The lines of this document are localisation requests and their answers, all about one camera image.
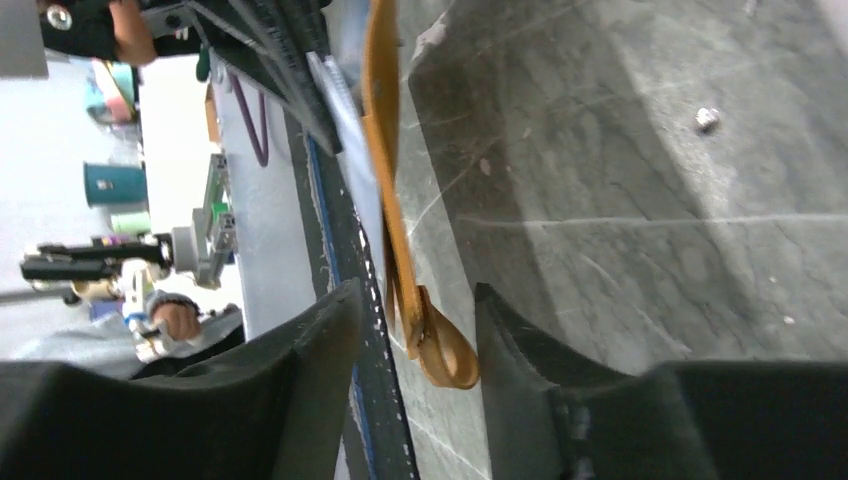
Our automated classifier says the teal cup in background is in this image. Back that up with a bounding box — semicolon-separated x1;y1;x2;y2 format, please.
83;163;148;207

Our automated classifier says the blue credit cards stack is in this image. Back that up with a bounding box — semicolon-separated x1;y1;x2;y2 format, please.
306;52;386;280

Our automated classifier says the aluminium extrusion frame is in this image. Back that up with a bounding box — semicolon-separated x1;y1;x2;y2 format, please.
171;153;237;290

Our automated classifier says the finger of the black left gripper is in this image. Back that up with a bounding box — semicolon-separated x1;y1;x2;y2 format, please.
185;0;341;155

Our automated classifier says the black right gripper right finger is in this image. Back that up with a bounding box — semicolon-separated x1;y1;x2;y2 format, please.
475;283;847;479

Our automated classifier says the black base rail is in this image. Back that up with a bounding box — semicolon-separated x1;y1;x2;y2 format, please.
283;114;419;480

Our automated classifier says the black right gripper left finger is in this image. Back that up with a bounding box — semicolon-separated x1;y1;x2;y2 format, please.
1;279;362;479

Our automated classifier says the orange card holder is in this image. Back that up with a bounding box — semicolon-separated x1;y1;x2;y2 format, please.
361;0;479;390

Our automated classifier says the person's hand in background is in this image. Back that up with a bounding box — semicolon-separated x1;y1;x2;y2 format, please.
152;302;201;341

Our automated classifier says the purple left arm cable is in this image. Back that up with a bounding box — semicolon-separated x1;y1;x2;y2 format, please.
229;74;271;168

